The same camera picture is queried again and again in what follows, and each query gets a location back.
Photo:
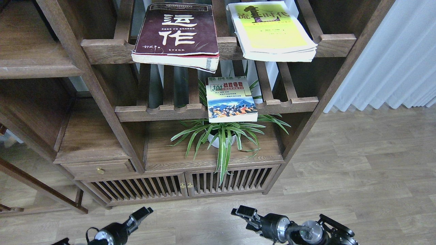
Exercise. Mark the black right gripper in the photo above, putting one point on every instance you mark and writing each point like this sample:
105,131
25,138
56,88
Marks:
272,226

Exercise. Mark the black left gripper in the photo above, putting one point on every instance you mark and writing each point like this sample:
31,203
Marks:
116,233

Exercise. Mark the white book with colourful picture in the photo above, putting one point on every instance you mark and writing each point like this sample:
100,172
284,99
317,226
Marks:
229,99

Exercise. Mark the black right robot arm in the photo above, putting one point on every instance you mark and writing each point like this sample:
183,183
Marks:
325,231

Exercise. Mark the green spider plant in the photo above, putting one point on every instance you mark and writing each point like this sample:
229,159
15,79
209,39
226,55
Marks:
197,131

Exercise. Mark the dark wooden bookshelf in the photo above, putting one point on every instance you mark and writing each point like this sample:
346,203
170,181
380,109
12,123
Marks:
70,90

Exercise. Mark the yellow green book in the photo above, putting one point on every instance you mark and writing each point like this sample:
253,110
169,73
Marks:
268,32

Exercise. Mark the dark maroon book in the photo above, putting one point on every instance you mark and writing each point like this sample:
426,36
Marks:
178,34

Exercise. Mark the white pleated curtain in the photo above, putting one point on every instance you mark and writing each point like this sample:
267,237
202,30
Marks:
398,65

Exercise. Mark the dark wooden side frame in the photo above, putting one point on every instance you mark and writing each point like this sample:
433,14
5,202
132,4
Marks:
30,184

